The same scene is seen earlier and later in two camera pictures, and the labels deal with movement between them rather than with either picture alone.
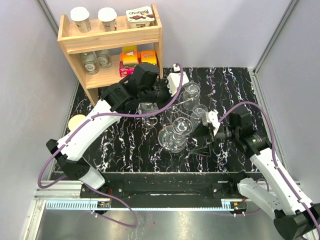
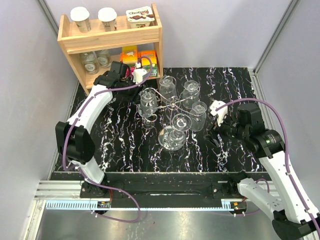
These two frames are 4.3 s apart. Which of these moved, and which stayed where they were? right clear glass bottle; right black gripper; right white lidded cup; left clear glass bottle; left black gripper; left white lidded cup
Moved: right black gripper; left black gripper
Stayed: left white lidded cup; left clear glass bottle; right white lidded cup; right clear glass bottle
